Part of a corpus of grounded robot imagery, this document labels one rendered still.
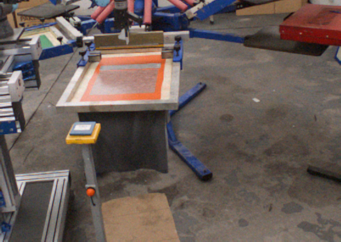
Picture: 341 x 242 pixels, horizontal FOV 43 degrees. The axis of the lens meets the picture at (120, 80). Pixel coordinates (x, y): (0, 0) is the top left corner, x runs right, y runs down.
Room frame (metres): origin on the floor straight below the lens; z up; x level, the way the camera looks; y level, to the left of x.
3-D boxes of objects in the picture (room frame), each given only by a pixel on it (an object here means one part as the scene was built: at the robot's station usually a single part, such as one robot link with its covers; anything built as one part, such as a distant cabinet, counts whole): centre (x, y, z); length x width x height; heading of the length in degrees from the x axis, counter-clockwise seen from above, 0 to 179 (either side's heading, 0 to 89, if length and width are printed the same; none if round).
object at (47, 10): (3.67, 0.26, 0.91); 1.34 x 0.40 x 0.08; 49
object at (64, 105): (2.19, -0.04, 0.97); 0.79 x 0.58 x 0.04; 169
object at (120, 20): (2.40, -0.05, 1.23); 0.09 x 0.08 x 0.12; 79
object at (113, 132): (1.91, 0.02, 0.74); 0.45 x 0.03 x 0.43; 79
